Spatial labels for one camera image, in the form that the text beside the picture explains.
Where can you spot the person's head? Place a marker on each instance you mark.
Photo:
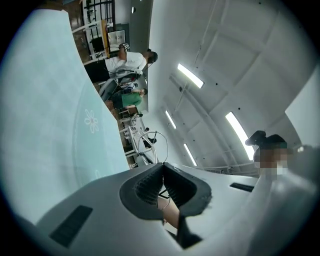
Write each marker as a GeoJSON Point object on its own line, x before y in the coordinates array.
{"type": "Point", "coordinates": [272, 160]}

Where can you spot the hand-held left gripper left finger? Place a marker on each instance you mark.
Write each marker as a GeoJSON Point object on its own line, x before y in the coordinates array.
{"type": "Point", "coordinates": [105, 212]}

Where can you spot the light blue daisy tablecloth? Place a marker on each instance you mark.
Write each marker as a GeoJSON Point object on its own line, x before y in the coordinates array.
{"type": "Point", "coordinates": [50, 100]}

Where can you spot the long ceiling light panel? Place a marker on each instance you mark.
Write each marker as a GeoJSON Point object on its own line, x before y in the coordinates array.
{"type": "Point", "coordinates": [190, 75]}
{"type": "Point", "coordinates": [190, 154]}
{"type": "Point", "coordinates": [170, 119]}
{"type": "Point", "coordinates": [240, 135]}

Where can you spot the white metal rack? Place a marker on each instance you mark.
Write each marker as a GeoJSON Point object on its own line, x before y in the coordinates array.
{"type": "Point", "coordinates": [132, 135]}

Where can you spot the black head-mounted camera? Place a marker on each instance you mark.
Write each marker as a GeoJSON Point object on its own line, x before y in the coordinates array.
{"type": "Point", "coordinates": [257, 137]}

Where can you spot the black metal railing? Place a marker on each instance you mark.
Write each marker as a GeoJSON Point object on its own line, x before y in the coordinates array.
{"type": "Point", "coordinates": [100, 10]}

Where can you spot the wooden table white legs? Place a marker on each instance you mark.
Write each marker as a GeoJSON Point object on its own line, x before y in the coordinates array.
{"type": "Point", "coordinates": [105, 37]}

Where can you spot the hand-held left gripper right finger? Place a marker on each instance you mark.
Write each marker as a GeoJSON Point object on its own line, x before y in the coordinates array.
{"type": "Point", "coordinates": [220, 195]}

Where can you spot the thin wire-frame eyeglasses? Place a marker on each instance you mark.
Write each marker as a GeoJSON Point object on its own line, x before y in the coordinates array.
{"type": "Point", "coordinates": [155, 157]}

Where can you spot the white display cabinet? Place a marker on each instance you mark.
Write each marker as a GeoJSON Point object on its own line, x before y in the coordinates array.
{"type": "Point", "coordinates": [116, 37]}

